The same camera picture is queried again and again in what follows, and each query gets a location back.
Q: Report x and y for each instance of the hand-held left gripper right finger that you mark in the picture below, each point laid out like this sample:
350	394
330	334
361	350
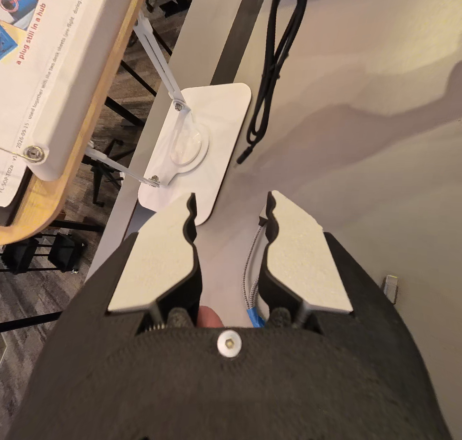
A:
306	263

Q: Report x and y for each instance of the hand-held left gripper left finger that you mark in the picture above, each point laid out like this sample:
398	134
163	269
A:
155	266

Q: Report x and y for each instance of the person's left hand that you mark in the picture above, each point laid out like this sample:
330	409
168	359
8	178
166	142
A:
209	317

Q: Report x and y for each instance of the black box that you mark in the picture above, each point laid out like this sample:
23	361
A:
20	256
66	252

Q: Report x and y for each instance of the instruction sheet on stand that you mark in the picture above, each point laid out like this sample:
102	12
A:
39	209

